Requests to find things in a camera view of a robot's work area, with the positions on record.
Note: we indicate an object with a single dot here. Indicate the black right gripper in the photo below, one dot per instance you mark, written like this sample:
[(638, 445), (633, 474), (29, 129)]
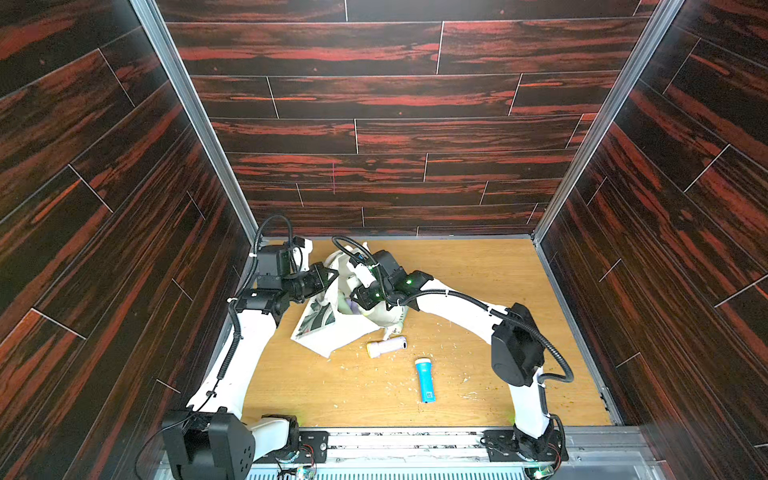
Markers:
[(365, 276)]

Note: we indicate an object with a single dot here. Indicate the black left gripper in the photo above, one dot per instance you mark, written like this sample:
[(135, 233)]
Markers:
[(319, 284)]

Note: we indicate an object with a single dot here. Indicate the white floral tote bag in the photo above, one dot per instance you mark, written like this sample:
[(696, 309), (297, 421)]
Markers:
[(327, 322)]

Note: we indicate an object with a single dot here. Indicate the blue flashlight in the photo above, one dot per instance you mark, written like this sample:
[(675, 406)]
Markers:
[(424, 372)]

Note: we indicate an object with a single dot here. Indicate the pale green flashlight bottom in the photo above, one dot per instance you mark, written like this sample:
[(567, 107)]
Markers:
[(362, 272)]

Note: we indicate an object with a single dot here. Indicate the lilac flashlight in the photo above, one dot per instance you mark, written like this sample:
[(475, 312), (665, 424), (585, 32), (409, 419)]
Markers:
[(379, 348), (354, 307)]

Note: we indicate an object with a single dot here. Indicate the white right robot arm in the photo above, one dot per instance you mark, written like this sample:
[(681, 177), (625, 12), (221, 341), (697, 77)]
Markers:
[(521, 356)]

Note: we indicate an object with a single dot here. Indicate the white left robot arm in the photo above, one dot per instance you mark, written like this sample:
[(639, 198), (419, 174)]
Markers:
[(208, 439)]

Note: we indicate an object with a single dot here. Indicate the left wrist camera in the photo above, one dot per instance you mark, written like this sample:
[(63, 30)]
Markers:
[(285, 259)]

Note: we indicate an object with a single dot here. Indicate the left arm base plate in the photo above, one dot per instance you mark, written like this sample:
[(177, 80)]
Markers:
[(304, 447)]

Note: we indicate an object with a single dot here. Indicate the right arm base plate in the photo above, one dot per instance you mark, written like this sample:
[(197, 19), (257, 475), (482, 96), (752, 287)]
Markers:
[(513, 444)]

